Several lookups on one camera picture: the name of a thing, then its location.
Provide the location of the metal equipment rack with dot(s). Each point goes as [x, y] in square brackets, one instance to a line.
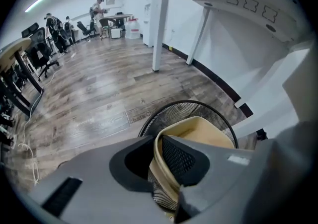
[6, 118]

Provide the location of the black round waste bin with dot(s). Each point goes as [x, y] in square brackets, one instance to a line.
[174, 108]

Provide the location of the white storage box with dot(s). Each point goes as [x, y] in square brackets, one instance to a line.
[115, 33]

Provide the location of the white table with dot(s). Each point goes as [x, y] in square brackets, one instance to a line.
[159, 31]

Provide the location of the round beige table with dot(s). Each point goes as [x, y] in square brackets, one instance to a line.
[12, 51]

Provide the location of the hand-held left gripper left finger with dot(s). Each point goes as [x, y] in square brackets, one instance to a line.
[99, 180]

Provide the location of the black mesh office chair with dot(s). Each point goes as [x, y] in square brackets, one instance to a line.
[39, 44]

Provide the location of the long ceiling light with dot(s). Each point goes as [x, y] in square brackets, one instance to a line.
[36, 3]

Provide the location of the long wooden desk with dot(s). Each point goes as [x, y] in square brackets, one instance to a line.
[116, 16]

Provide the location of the yellow rectangular tray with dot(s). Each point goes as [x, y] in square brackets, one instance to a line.
[203, 131]

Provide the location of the framed wall picture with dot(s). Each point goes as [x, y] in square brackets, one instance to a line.
[110, 0]

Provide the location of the water jug with red label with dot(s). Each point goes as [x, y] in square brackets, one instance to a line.
[133, 28]

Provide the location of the white water dispenser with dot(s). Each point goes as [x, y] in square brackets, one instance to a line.
[150, 19]

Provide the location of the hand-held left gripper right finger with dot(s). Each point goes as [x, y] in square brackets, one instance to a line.
[218, 168]

